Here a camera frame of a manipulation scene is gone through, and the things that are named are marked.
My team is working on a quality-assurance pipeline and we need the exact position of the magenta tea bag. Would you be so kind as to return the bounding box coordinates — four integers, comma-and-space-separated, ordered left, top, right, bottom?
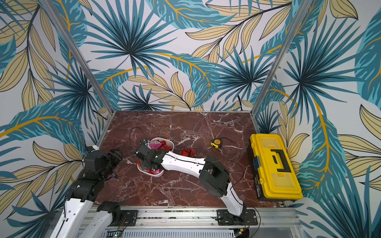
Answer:
148, 141, 163, 150

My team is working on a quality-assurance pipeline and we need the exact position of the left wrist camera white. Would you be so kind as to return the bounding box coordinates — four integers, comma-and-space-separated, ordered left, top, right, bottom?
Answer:
86, 145, 99, 153

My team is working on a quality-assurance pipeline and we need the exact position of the aluminium front rail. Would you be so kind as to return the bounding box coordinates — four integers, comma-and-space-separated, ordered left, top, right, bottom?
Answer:
44, 206, 304, 238

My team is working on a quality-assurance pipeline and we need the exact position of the red tea bag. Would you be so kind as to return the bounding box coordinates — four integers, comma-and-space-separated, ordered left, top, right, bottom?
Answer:
148, 170, 164, 176
180, 148, 195, 158

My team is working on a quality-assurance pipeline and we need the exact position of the yellow black toolbox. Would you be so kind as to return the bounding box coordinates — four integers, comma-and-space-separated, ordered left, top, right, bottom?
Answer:
247, 134, 303, 202

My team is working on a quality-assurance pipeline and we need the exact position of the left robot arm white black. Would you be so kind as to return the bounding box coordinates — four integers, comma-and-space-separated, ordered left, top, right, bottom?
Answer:
50, 149, 123, 238

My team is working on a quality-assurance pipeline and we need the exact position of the white plastic storage box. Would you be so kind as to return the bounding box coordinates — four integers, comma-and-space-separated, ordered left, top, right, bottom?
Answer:
137, 137, 175, 178

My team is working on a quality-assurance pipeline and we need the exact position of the yellow black tape measure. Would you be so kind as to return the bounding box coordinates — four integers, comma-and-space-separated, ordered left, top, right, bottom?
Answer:
210, 139, 222, 149

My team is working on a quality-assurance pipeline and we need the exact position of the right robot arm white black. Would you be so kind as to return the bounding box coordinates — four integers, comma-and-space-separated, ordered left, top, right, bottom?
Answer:
135, 143, 246, 218

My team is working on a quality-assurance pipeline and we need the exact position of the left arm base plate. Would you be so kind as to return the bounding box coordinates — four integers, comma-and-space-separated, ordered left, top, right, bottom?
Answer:
92, 210, 138, 228

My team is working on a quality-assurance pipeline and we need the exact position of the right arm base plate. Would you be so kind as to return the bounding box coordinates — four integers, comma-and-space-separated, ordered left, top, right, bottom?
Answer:
216, 209, 259, 226

